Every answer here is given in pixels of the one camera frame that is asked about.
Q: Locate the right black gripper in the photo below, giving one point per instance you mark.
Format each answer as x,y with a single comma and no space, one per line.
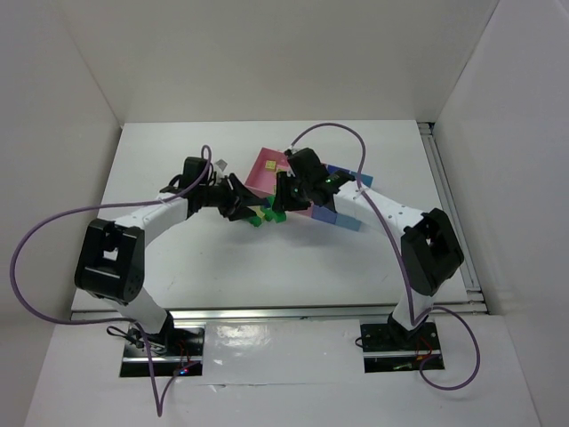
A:
284,191

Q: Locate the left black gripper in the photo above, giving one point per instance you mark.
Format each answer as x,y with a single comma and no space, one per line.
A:
229,197

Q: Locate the pink and blue compartment tray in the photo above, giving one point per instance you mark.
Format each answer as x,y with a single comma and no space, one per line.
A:
262,182

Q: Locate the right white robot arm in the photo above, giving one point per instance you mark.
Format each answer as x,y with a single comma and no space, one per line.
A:
426,246

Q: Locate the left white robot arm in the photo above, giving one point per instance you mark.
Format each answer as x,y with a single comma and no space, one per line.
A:
111,265

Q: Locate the green yellow lego cluster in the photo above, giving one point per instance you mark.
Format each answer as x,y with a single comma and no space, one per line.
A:
266,213

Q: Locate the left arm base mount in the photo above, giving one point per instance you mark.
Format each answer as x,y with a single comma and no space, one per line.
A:
184,356

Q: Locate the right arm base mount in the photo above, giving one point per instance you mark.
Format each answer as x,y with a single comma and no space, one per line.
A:
382,354

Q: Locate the aluminium rail right side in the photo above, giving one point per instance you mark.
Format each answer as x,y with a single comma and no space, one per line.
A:
468,270

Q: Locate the aluminium rail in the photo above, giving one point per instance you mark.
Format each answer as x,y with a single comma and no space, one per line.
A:
468,270
471,307

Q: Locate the aluminium rail front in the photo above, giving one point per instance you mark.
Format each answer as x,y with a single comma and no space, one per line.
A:
471,307

